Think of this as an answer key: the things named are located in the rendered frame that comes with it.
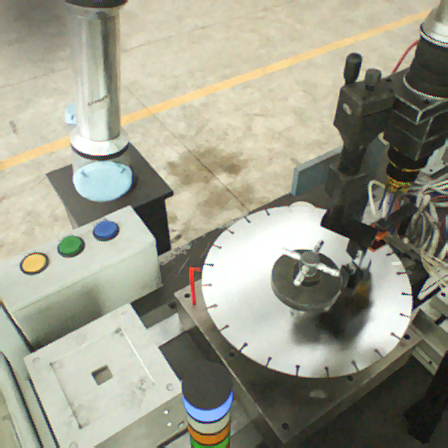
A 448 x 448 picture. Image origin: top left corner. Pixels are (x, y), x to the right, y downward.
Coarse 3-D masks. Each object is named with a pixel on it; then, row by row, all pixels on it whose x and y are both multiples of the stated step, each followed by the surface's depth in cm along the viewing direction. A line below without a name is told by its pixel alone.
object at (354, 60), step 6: (354, 54) 56; (348, 60) 56; (354, 60) 56; (360, 60) 56; (348, 66) 57; (354, 66) 56; (360, 66) 57; (348, 72) 57; (354, 72) 57; (348, 78) 58; (354, 78) 57
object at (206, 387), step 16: (192, 368) 42; (208, 368) 42; (224, 368) 42; (192, 384) 41; (208, 384) 41; (224, 384) 41; (192, 400) 40; (208, 400) 40; (224, 400) 40; (192, 416) 41; (208, 416) 40
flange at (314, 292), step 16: (320, 256) 76; (272, 272) 74; (288, 272) 73; (320, 272) 72; (288, 288) 72; (304, 288) 71; (320, 288) 71; (336, 288) 72; (304, 304) 70; (320, 304) 70
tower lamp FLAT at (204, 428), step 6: (186, 414) 43; (228, 414) 43; (192, 420) 42; (222, 420) 42; (228, 420) 44; (192, 426) 44; (198, 426) 43; (204, 426) 42; (210, 426) 42; (216, 426) 43; (222, 426) 44; (204, 432) 43; (210, 432) 43; (216, 432) 44
